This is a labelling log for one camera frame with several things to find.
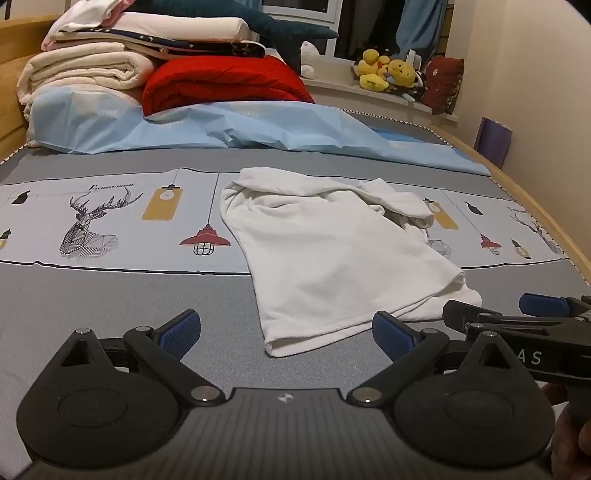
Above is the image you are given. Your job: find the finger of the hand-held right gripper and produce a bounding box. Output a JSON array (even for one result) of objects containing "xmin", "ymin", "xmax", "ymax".
[
  {"xmin": 442, "ymin": 300, "xmax": 578, "ymax": 334},
  {"xmin": 518, "ymin": 293, "xmax": 591, "ymax": 320}
]

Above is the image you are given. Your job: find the light blue sheet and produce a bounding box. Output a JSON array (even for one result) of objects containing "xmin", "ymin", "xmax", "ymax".
[{"xmin": 28, "ymin": 85, "xmax": 493, "ymax": 177}]

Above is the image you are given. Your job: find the white small garment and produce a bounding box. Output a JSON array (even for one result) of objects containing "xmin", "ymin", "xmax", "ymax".
[{"xmin": 219, "ymin": 166, "xmax": 484, "ymax": 359}]

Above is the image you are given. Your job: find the purple bag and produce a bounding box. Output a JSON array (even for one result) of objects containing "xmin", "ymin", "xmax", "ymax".
[{"xmin": 473, "ymin": 117, "xmax": 513, "ymax": 169}]

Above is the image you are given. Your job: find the yellow plush toy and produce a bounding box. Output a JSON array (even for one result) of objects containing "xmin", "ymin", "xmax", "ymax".
[
  {"xmin": 387, "ymin": 59, "xmax": 417, "ymax": 89},
  {"xmin": 359, "ymin": 73, "xmax": 389, "ymax": 94},
  {"xmin": 362, "ymin": 48, "xmax": 393, "ymax": 75}
]

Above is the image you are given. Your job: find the wooden headboard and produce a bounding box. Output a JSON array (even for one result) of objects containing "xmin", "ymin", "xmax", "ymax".
[{"xmin": 0, "ymin": 14, "xmax": 62, "ymax": 160}]

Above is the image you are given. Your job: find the white window sill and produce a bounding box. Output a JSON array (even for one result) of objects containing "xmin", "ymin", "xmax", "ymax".
[{"xmin": 301, "ymin": 68, "xmax": 461, "ymax": 123}]

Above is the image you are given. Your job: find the dark teal shark plush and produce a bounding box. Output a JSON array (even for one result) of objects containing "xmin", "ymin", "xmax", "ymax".
[{"xmin": 131, "ymin": 0, "xmax": 341, "ymax": 71}]

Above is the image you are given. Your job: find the white folded quilt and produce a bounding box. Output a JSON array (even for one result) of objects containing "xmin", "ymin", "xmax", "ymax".
[{"xmin": 92, "ymin": 11, "xmax": 262, "ymax": 51}]

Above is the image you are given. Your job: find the white pink-edged blanket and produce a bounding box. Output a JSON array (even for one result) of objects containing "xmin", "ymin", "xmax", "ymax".
[{"xmin": 41, "ymin": 0, "xmax": 136, "ymax": 51}]

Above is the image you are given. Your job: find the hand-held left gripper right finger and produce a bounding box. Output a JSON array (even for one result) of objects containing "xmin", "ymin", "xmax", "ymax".
[{"xmin": 347, "ymin": 311, "xmax": 534, "ymax": 407}]

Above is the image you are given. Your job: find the window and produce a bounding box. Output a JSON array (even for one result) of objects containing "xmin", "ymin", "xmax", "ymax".
[{"xmin": 259, "ymin": 0, "xmax": 411, "ymax": 62}]

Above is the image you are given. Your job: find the small white plush toy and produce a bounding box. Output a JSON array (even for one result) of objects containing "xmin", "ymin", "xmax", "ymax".
[{"xmin": 299, "ymin": 41, "xmax": 320, "ymax": 77}]

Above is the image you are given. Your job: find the cream folded blanket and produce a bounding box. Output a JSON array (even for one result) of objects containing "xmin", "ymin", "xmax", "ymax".
[{"xmin": 16, "ymin": 44, "xmax": 156, "ymax": 148}]

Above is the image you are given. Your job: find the wooden bed frame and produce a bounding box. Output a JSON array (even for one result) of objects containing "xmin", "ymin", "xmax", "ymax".
[{"xmin": 429, "ymin": 124, "xmax": 591, "ymax": 298}]

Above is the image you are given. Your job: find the person's right hand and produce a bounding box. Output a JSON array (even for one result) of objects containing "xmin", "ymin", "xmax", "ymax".
[{"xmin": 542, "ymin": 382, "xmax": 591, "ymax": 477}]

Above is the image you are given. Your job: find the navy star-patterned blanket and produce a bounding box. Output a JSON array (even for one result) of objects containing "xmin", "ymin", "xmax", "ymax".
[{"xmin": 52, "ymin": 27, "xmax": 267, "ymax": 62}]

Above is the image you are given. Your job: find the red folded blanket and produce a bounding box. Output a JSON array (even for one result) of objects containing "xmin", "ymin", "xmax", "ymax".
[{"xmin": 141, "ymin": 56, "xmax": 316, "ymax": 116}]

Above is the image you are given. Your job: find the dark red plush cushion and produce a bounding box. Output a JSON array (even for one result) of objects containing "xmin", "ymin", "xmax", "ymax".
[{"xmin": 422, "ymin": 55, "xmax": 464, "ymax": 114}]

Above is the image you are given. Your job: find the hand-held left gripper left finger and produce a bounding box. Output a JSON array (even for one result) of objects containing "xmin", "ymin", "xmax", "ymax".
[{"xmin": 50, "ymin": 310, "xmax": 226, "ymax": 407}]

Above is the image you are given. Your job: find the blue curtain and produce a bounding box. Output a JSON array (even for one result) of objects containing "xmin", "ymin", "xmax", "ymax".
[{"xmin": 396, "ymin": 0, "xmax": 456, "ymax": 62}]

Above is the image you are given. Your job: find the printed grey bed sheet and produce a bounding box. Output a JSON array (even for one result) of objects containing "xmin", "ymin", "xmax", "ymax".
[{"xmin": 0, "ymin": 108, "xmax": 591, "ymax": 480}]

